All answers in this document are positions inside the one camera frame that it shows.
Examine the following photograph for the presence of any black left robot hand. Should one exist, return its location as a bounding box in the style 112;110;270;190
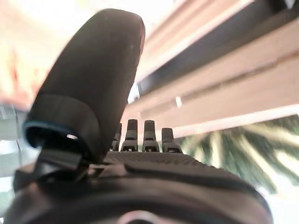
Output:
4;8;274;224

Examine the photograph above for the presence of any clear plastic container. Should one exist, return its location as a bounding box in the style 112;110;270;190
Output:
0;104;28;178

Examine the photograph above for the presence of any light wooden shelf unit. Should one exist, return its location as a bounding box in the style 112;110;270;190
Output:
121;0;299;143

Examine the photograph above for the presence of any green leafy vegetable pile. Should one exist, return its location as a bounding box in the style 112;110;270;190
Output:
178;114;299;194

